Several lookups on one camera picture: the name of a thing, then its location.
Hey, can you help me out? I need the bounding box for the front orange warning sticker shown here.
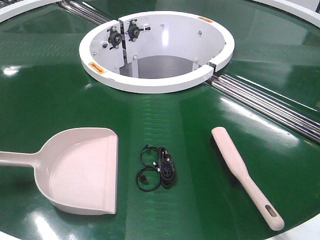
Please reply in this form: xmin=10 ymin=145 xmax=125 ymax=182
xmin=88 ymin=62 xmax=106 ymax=75

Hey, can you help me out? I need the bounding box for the black bearing block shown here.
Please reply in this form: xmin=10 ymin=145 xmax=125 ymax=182
xmin=108 ymin=26 xmax=122 ymax=50
xmin=126 ymin=19 xmax=151 ymax=42

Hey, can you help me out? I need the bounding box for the pink hand brush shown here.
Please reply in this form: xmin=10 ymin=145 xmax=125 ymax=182
xmin=211 ymin=126 xmax=285 ymax=231

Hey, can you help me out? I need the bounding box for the left black bearing block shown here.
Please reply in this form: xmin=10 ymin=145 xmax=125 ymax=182
xmin=108 ymin=26 xmax=122 ymax=50

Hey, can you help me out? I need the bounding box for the white outer rim left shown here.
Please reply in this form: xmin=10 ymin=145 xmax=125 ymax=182
xmin=0 ymin=0 xmax=59 ymax=23

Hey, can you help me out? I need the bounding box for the orange warning sticker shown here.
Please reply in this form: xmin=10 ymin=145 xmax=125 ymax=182
xmin=88 ymin=62 xmax=106 ymax=75
xmin=198 ymin=16 xmax=214 ymax=24

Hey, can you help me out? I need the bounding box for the steel roller set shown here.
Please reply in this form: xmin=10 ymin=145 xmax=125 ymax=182
xmin=57 ymin=0 xmax=111 ymax=25
xmin=205 ymin=74 xmax=320 ymax=144

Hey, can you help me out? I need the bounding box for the white central ring housing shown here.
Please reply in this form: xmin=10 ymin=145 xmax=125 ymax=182
xmin=79 ymin=11 xmax=235 ymax=94

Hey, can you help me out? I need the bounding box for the white rim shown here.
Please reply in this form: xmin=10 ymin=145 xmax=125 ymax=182
xmin=255 ymin=0 xmax=320 ymax=28
xmin=0 ymin=0 xmax=59 ymax=23

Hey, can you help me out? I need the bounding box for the black cable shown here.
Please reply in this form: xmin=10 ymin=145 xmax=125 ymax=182
xmin=135 ymin=145 xmax=176 ymax=193

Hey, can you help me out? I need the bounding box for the rear orange warning sticker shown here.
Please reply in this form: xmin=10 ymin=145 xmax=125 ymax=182
xmin=198 ymin=16 xmax=214 ymax=24

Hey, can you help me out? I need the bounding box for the pink plastic dustpan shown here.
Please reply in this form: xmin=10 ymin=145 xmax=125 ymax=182
xmin=0 ymin=127 xmax=118 ymax=216

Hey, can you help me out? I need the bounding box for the right black bearing block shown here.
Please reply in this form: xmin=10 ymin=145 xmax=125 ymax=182
xmin=126 ymin=19 xmax=151 ymax=42

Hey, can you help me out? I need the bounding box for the white outer rim right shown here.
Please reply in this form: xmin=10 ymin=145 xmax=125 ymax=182
xmin=255 ymin=0 xmax=320 ymax=28

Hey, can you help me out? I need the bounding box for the left steel roller set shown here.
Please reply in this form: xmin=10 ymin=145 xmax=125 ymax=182
xmin=57 ymin=0 xmax=111 ymax=25

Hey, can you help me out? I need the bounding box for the right steel roller set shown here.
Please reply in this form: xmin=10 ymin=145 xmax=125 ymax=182
xmin=205 ymin=74 xmax=320 ymax=144

